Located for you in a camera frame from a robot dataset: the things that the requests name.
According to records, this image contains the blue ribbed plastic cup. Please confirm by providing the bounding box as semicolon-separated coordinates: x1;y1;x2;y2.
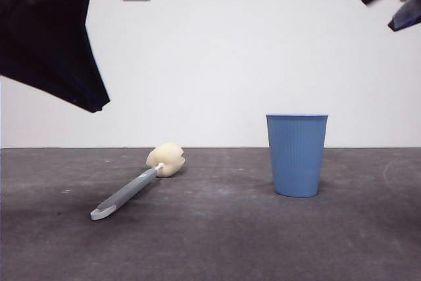
265;113;329;198

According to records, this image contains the grey-handled sponge cup brush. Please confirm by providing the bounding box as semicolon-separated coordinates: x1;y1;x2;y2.
90;141;186;222

